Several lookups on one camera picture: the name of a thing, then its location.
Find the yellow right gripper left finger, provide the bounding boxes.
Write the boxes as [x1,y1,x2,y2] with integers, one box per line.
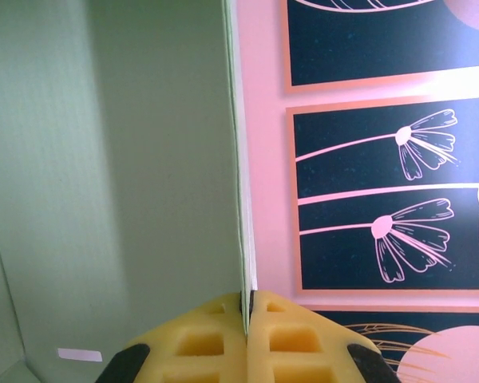
[99,292,249,383]

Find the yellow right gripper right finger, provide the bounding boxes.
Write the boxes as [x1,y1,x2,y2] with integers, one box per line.
[245,290,398,383]

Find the light green cloth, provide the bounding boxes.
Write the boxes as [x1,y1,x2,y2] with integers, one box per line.
[0,0,260,383]

